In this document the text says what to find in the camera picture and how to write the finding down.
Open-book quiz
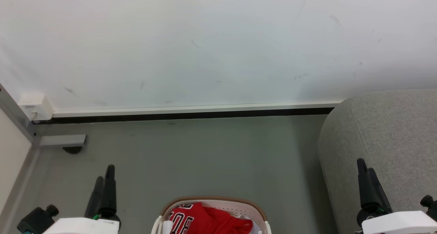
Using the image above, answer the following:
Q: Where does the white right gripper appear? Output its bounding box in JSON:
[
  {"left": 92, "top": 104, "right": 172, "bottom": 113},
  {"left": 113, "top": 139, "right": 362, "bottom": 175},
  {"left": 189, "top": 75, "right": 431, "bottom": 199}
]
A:
[{"left": 355, "top": 158, "right": 437, "bottom": 234}]

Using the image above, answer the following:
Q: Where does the white laundry basket brown rim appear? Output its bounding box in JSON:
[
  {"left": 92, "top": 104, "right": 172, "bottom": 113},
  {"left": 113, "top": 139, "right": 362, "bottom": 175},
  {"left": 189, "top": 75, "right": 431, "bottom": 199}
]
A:
[{"left": 151, "top": 196, "right": 272, "bottom": 234}]

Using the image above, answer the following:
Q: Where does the grey metal partition post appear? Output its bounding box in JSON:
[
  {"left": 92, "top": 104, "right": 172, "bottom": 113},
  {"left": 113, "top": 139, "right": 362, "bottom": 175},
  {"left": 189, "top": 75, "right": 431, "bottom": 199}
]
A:
[{"left": 0, "top": 84, "right": 38, "bottom": 146}]

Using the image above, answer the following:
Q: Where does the grey fabric sofa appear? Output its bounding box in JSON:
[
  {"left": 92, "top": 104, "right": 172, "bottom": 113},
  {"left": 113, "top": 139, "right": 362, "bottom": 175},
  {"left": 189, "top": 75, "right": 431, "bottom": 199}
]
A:
[{"left": 318, "top": 89, "right": 437, "bottom": 234}]

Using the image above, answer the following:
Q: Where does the white wall outlet box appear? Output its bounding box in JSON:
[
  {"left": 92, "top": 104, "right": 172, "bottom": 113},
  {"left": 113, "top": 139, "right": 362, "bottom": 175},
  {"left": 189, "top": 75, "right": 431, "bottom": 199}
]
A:
[{"left": 19, "top": 93, "right": 54, "bottom": 121}]

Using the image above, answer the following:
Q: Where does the red printed basketball jersey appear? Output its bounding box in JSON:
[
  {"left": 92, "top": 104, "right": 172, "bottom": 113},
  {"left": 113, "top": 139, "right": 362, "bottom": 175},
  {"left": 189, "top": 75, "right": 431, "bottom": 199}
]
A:
[{"left": 167, "top": 202, "right": 254, "bottom": 234}]

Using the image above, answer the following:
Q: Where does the white wall baseboard trim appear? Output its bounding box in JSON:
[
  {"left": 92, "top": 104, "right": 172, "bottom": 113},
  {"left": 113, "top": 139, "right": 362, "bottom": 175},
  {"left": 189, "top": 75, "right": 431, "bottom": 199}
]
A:
[{"left": 32, "top": 100, "right": 344, "bottom": 124}]

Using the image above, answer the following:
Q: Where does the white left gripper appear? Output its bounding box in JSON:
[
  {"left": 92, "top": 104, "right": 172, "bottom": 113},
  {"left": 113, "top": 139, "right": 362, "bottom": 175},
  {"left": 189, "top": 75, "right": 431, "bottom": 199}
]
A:
[{"left": 43, "top": 165, "right": 121, "bottom": 234}]

